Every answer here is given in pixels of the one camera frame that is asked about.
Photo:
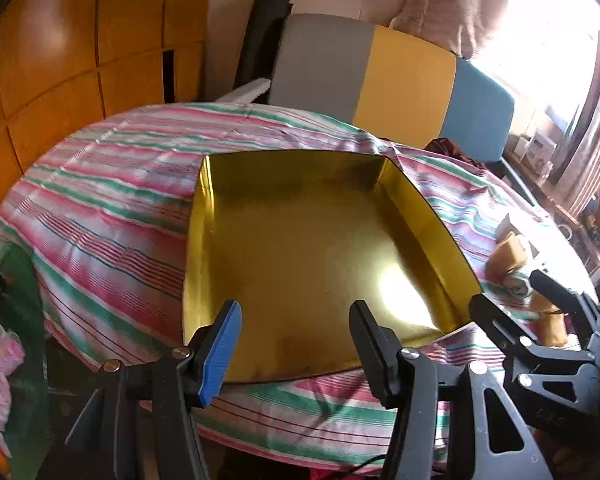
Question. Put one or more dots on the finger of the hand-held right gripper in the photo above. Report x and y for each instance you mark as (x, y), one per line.
(555, 287)
(500, 322)

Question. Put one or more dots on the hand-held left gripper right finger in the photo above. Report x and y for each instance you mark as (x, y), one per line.
(375, 355)

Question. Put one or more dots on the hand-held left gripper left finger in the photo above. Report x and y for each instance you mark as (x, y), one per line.
(222, 355)

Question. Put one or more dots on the beige towel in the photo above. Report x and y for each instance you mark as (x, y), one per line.
(519, 286)

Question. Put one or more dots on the gold metal tray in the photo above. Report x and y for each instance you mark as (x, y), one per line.
(305, 240)

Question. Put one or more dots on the wooden side table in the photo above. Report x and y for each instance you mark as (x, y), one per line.
(555, 200)

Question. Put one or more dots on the white carton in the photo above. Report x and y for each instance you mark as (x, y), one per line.
(540, 147)

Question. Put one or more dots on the brown striped curtain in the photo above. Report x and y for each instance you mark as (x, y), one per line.
(595, 125)

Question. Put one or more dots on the dark red cloth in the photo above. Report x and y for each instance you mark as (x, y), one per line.
(447, 149)

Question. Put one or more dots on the pink green striped cloth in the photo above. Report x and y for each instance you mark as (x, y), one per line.
(105, 200)

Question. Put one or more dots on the green glass table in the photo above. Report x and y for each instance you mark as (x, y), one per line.
(25, 310)

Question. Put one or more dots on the pink plastic bag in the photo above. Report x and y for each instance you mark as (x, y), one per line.
(0, 390)

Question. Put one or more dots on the grey yellow blue sofa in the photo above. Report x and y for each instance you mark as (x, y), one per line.
(405, 85)

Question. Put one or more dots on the white foam piece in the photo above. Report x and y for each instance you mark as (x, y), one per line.
(245, 92)

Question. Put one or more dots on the pale pink curtain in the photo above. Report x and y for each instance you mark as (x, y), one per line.
(445, 5)

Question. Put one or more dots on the black rolled mat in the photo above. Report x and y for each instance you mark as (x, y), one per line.
(260, 45)

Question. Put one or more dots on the wooden wardrobe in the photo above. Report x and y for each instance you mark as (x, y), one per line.
(55, 60)

